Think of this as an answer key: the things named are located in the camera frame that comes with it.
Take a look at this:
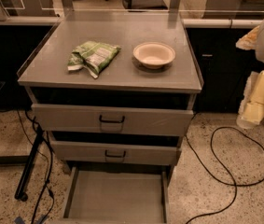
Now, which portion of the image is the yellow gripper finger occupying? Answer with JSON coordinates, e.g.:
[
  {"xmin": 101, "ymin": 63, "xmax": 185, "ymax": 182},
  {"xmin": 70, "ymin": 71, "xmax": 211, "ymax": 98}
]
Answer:
[
  {"xmin": 236, "ymin": 70, "xmax": 264, "ymax": 129},
  {"xmin": 236, "ymin": 26, "xmax": 259, "ymax": 50}
]

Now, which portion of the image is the green jalapeno chip bag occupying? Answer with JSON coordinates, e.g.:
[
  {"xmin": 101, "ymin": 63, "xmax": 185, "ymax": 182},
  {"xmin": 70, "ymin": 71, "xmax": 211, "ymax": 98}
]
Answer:
[{"xmin": 67, "ymin": 41, "xmax": 120, "ymax": 78}]

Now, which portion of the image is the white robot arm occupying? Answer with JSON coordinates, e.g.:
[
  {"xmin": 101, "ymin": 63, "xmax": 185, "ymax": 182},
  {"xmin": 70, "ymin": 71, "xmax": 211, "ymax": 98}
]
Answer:
[{"xmin": 236, "ymin": 20, "xmax": 264, "ymax": 129}]

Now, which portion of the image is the grey drawer cabinet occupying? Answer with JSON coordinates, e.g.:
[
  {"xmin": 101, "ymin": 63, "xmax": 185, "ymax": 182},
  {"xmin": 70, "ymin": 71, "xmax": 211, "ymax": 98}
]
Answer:
[{"xmin": 19, "ymin": 11, "xmax": 202, "ymax": 224}]

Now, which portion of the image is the middle grey drawer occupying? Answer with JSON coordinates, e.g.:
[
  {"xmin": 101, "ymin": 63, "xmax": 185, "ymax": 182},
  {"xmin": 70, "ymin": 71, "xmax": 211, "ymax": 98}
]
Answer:
[{"xmin": 51, "ymin": 141, "xmax": 181, "ymax": 165}]

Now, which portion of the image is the grey drawer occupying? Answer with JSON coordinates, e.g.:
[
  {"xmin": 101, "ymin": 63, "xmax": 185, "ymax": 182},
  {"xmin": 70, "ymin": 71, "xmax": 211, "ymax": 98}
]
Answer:
[
  {"xmin": 51, "ymin": 141, "xmax": 181, "ymax": 165},
  {"xmin": 32, "ymin": 104, "xmax": 193, "ymax": 136},
  {"xmin": 49, "ymin": 167, "xmax": 170, "ymax": 224}
]

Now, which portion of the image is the bottom grey drawer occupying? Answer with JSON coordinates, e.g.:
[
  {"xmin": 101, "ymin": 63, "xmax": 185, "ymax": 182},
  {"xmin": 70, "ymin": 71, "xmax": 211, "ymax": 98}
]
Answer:
[{"xmin": 49, "ymin": 167, "xmax": 170, "ymax": 224}]

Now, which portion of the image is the top grey drawer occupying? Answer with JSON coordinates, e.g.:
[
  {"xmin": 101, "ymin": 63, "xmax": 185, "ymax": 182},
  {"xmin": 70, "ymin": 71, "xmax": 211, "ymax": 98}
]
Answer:
[{"xmin": 32, "ymin": 104, "xmax": 193, "ymax": 136}]

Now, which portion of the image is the white paper bowl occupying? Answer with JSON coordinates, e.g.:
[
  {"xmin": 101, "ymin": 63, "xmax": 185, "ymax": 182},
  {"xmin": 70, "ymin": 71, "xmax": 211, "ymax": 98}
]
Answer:
[{"xmin": 133, "ymin": 42, "xmax": 175, "ymax": 69}]

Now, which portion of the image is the clear acrylic barrier panel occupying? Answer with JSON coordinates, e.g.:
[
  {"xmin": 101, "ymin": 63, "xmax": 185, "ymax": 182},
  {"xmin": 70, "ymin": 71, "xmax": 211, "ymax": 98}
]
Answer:
[{"xmin": 0, "ymin": 0, "xmax": 264, "ymax": 24}]

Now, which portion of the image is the black stand leg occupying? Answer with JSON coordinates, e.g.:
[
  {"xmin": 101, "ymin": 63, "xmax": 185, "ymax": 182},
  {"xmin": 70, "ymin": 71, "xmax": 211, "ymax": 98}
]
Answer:
[{"xmin": 14, "ymin": 126, "xmax": 43, "ymax": 202}]

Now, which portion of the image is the black top drawer handle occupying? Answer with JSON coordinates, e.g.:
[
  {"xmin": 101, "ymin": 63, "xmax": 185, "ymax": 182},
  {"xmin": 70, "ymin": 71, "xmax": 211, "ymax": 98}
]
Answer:
[{"xmin": 99, "ymin": 115, "xmax": 125, "ymax": 124}]

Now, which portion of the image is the black drawer handle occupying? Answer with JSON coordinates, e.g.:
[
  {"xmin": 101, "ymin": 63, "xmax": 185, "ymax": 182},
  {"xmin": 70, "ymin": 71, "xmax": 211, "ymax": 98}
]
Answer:
[
  {"xmin": 104, "ymin": 150, "xmax": 126, "ymax": 159},
  {"xmin": 99, "ymin": 115, "xmax": 125, "ymax": 124}
]

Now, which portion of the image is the black middle drawer handle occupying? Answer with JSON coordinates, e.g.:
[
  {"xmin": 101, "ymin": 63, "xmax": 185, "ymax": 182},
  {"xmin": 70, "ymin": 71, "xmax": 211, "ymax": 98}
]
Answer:
[{"xmin": 104, "ymin": 150, "xmax": 126, "ymax": 159}]

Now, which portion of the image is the black floor cable left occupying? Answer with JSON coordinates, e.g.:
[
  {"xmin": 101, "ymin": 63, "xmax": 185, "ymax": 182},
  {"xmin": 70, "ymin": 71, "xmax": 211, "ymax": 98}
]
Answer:
[{"xmin": 15, "ymin": 109, "xmax": 55, "ymax": 224}]

